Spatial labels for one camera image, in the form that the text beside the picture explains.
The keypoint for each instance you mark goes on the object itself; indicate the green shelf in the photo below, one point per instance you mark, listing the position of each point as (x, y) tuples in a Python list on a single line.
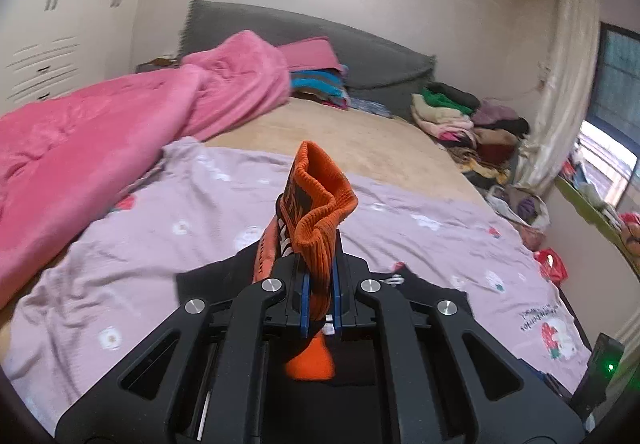
[(595, 216)]

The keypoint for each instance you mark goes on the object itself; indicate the plastic bag with clothes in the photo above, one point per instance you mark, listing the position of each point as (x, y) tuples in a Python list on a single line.
[(522, 209)]

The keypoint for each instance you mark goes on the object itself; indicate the cream curtain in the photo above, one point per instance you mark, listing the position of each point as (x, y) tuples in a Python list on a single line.
[(560, 88)]

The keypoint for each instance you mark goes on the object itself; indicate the black garment with white print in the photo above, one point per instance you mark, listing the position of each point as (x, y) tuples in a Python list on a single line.
[(215, 284)]

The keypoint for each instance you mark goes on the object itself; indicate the orange patterned cloth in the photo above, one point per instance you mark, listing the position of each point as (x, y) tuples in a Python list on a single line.
[(631, 234)]

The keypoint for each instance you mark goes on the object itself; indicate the pink folded cloth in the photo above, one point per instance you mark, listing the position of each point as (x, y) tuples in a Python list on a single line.
[(310, 54)]

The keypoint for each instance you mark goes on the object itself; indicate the stack of colourful folded clothes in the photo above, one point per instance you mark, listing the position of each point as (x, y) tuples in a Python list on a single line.
[(315, 84)]

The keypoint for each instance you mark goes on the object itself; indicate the lilac printed bed sheet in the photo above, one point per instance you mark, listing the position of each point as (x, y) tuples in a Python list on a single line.
[(150, 244)]

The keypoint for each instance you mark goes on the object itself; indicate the grey headboard cover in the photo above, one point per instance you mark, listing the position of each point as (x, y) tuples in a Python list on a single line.
[(380, 58)]

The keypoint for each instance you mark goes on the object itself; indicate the white wardrobe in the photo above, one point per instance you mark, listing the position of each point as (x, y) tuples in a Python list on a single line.
[(55, 13)]

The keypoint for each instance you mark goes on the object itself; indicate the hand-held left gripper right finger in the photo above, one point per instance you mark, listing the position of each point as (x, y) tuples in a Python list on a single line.
[(338, 305)]

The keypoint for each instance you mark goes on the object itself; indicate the blue patterned cloth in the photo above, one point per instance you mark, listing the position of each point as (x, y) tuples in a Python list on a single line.
[(371, 107)]

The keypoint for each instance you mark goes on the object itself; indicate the tan bed cover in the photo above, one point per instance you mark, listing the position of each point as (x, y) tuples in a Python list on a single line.
[(350, 138)]

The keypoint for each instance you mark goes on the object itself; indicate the pink fleece blanket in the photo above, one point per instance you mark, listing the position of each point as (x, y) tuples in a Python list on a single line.
[(75, 138)]

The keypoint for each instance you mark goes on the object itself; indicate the pile of mixed clothes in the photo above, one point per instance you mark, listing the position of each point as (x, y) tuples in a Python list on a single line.
[(465, 133)]

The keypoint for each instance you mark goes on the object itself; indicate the red plastic bag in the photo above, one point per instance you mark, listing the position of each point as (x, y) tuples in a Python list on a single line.
[(550, 266)]

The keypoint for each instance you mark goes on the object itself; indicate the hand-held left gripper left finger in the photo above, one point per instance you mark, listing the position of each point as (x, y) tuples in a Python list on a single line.
[(303, 305)]

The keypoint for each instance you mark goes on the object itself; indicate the window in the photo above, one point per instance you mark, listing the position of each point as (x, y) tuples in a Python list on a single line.
[(617, 88)]

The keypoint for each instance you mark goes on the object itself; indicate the orange sock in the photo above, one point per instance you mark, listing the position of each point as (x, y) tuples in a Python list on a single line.
[(320, 204)]

